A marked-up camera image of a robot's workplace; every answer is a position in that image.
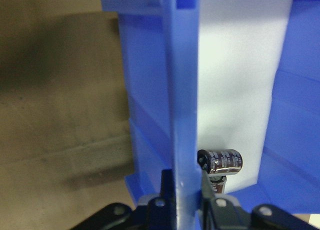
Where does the blue plastic storage bin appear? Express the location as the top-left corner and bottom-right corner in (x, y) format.
(99, 0), (320, 230)

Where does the dark cylindrical capacitor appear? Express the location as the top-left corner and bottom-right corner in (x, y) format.
(208, 174), (228, 195)
(196, 148), (244, 177)

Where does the white foam liner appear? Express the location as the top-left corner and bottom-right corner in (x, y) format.
(196, 0), (295, 195)

